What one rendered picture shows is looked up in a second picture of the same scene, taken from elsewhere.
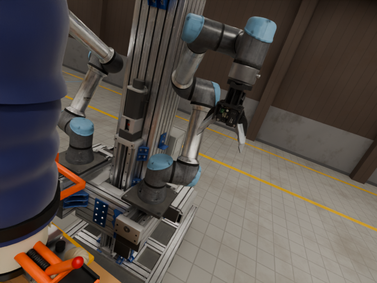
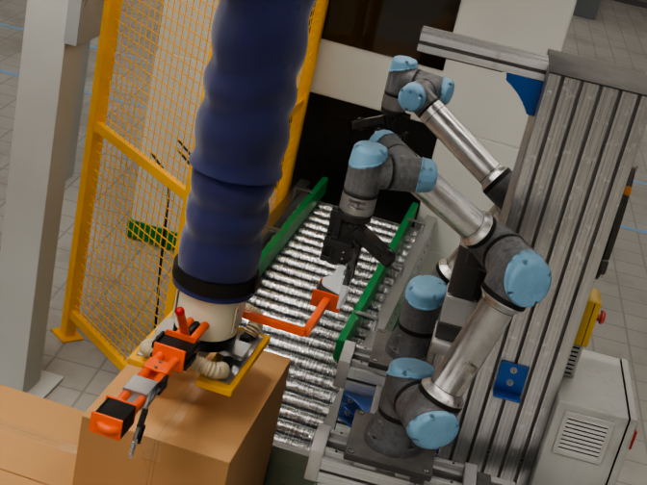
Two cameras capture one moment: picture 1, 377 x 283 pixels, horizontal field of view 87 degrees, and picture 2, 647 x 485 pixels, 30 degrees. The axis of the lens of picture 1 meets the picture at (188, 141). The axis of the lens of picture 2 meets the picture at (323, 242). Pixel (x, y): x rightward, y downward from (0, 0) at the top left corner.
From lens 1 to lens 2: 2.58 m
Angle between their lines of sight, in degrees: 73
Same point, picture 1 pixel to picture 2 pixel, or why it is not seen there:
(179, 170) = (409, 394)
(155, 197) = (376, 434)
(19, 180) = (204, 238)
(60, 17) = (254, 128)
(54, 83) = (244, 172)
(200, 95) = (490, 268)
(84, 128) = (416, 293)
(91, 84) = not seen: hidden behind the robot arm
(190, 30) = not seen: hidden behind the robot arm
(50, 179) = (227, 257)
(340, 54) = not seen: outside the picture
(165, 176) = (391, 392)
